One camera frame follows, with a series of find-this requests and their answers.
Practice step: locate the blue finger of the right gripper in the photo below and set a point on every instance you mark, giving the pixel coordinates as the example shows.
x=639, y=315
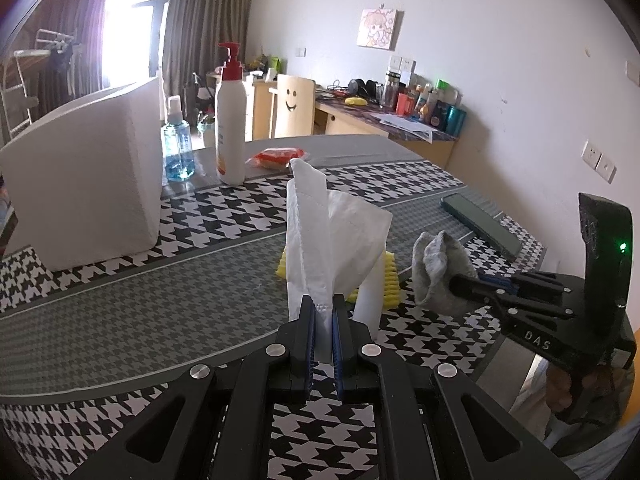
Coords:
x=494, y=279
x=474, y=290

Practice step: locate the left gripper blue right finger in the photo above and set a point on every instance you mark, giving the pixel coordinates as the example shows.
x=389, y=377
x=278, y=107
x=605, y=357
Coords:
x=432, y=423

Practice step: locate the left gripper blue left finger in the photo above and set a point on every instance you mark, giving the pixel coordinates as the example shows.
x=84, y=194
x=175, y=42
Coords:
x=214, y=422

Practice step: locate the grey sock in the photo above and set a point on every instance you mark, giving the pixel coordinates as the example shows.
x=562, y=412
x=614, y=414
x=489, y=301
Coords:
x=435, y=260

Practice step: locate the yellow foam net sleeve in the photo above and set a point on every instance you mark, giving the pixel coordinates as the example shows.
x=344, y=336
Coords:
x=391, y=292

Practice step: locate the white tissue paper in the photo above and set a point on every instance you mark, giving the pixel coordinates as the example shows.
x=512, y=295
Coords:
x=333, y=240

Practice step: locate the person's right hand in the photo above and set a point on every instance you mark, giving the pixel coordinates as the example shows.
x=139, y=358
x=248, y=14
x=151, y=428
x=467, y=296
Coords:
x=559, y=397

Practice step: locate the dark green phone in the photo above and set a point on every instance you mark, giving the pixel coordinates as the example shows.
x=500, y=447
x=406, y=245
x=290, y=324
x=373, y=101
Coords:
x=483, y=225

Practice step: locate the houndstooth table cloth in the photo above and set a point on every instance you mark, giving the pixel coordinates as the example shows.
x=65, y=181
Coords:
x=85, y=350

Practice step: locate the papers on desk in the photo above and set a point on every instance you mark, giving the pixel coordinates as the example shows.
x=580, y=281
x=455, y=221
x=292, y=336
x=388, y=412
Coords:
x=412, y=127

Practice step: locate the teal cans on desk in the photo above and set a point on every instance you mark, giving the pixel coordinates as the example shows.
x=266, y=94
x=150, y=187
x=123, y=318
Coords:
x=448, y=118

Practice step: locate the yellow object on desk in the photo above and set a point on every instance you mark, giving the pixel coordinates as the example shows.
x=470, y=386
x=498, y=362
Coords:
x=355, y=101

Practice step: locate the wooden desk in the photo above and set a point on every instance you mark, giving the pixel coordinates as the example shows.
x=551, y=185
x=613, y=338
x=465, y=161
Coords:
x=333, y=116

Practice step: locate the red snack packet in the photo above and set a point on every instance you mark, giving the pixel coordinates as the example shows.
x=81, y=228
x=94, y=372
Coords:
x=276, y=158

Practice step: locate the wooden smiley chair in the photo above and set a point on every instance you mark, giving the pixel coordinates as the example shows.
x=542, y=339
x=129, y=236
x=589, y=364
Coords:
x=292, y=107

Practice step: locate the blue spray bottle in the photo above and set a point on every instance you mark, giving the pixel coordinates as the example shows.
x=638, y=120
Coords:
x=177, y=146

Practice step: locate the white foam box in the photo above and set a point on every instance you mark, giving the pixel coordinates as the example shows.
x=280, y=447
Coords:
x=86, y=179

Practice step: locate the white lotion pump bottle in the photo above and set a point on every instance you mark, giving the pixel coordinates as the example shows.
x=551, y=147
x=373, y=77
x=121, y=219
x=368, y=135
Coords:
x=230, y=109

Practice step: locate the metal bunk bed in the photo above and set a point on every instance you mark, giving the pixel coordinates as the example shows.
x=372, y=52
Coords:
x=17, y=71

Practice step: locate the right grey curtain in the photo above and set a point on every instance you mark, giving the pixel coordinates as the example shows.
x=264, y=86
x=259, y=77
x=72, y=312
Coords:
x=194, y=30

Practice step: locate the grey curtain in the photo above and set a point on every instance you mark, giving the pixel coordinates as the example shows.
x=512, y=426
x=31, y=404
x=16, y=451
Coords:
x=194, y=30
x=77, y=70

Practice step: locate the left grey curtain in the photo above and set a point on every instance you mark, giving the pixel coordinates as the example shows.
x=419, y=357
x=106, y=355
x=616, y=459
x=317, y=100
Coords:
x=77, y=70

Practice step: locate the wall power socket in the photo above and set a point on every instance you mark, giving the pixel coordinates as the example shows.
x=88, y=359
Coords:
x=598, y=162

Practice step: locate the anime wall picture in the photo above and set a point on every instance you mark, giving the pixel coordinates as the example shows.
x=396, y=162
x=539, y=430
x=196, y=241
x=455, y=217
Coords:
x=376, y=28

